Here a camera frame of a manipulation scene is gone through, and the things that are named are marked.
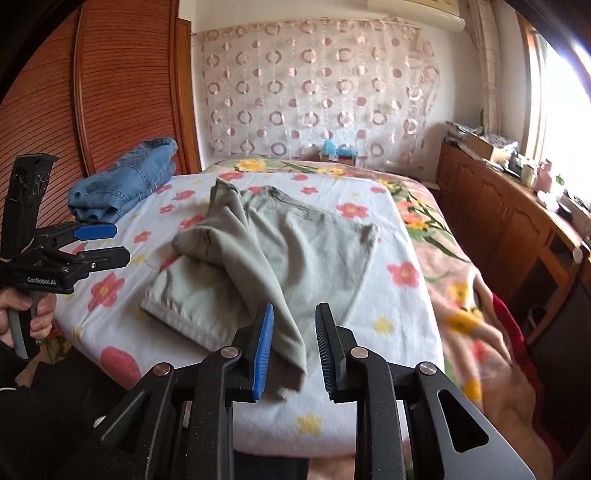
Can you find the white air conditioner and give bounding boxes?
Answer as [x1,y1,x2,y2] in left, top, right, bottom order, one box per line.
[368,0,468,33]

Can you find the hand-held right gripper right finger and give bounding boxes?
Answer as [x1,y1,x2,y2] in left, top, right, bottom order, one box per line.
[315,303,537,480]

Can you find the pink floral blanket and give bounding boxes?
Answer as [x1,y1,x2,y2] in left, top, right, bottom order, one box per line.
[215,157,570,480]

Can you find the sheer circle-pattern curtain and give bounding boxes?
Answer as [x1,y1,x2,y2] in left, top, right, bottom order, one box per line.
[191,16,443,168]

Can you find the folded blue jeans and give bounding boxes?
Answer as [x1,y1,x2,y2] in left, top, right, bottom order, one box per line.
[68,137,179,225]

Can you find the grey-green pants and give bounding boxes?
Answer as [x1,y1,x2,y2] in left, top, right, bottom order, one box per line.
[140,179,380,400]

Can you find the red cloth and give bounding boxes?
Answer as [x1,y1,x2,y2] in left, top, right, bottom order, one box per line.
[488,291,570,462]

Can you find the person's left forearm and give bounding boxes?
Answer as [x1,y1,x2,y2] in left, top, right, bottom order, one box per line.
[0,342,155,480]

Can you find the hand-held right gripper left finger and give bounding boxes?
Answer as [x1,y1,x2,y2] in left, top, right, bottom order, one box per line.
[90,302,276,480]

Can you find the cardboard box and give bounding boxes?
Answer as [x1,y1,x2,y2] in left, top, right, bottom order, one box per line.
[463,131,509,163]

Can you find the window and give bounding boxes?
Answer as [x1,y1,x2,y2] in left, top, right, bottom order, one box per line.
[517,14,591,204]

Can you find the wooden headboard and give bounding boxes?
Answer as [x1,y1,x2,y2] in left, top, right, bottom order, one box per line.
[0,0,202,259]

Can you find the white flower-print bed sheet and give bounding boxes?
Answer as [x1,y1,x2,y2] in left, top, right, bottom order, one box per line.
[51,159,447,459]

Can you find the blue plush toy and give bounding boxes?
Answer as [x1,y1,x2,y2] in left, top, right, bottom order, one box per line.
[320,139,357,163]

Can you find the pink figurine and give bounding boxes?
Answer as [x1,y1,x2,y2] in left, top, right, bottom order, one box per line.
[536,159,556,193]

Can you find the beige checked curtain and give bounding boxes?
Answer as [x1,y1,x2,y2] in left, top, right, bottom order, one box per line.
[466,0,509,136]

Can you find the wooden sideboard cabinet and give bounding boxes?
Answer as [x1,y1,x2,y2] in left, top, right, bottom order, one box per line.
[435,138,591,334]

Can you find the person's left hand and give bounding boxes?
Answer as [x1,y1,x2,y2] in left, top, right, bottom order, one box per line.
[0,291,57,345]

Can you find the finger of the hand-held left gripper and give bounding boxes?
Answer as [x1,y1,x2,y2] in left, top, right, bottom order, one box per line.
[33,223,118,246]
[30,246,131,278]

